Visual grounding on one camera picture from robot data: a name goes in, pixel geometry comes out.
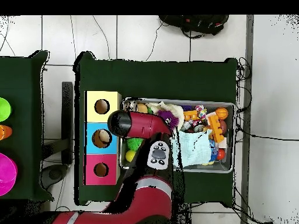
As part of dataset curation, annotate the green spiky rubber ball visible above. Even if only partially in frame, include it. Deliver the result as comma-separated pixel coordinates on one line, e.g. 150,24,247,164
126,137,144,151

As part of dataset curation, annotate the mint green waffle cloth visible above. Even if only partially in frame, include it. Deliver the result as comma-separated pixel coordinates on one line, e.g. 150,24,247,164
170,130,213,169

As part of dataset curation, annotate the wooden box with three holes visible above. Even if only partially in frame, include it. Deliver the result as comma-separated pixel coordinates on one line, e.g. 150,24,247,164
83,90,123,186

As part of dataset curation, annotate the purple spiky monster toy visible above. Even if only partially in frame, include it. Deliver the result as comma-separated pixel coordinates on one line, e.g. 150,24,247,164
157,110,179,130

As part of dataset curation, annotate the cream knitted cloth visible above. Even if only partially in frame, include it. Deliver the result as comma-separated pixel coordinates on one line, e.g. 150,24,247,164
147,101,185,130

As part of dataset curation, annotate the yellow ball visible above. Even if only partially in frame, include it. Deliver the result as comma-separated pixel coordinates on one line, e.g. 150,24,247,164
125,149,137,163

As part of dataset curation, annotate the short orange building block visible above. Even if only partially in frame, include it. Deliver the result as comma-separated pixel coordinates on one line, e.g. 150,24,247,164
183,110,199,122

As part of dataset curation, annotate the dark green table cloth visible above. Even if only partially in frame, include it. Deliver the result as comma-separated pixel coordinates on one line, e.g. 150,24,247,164
0,50,54,202
73,51,239,206

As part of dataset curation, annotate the long orange building block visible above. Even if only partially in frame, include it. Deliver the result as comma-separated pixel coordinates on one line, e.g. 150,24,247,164
207,115,225,144

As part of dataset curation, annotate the small orange basketball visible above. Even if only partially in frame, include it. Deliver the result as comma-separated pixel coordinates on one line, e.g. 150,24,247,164
214,107,229,120

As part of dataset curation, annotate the black upright panel on stand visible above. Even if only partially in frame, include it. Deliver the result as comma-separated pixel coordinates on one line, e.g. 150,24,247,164
41,81,75,190

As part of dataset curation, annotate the black backpack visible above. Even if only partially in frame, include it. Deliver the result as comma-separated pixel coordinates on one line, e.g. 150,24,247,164
158,15,230,38

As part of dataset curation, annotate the orange plastic cone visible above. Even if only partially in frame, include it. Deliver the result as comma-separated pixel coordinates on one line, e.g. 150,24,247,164
0,124,13,141

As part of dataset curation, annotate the green plastic cup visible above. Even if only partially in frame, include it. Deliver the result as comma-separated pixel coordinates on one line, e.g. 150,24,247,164
0,97,12,123

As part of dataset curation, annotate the magenta plastic bowl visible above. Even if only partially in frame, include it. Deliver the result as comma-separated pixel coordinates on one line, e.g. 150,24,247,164
0,152,18,197

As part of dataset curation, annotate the shallow wire mesh bin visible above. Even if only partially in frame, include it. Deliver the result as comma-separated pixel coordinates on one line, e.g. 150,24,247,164
119,97,236,174

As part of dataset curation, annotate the black cable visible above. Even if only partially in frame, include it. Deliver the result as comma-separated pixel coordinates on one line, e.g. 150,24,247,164
234,123,299,142

